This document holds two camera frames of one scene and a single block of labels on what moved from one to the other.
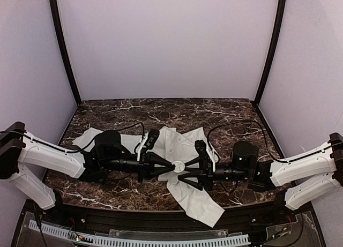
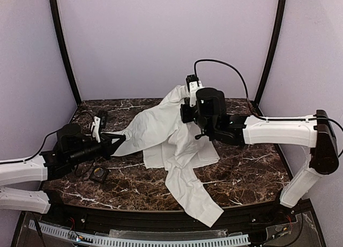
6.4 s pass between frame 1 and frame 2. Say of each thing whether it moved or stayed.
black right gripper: moved
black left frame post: stayed
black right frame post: stayed
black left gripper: moved
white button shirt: moved
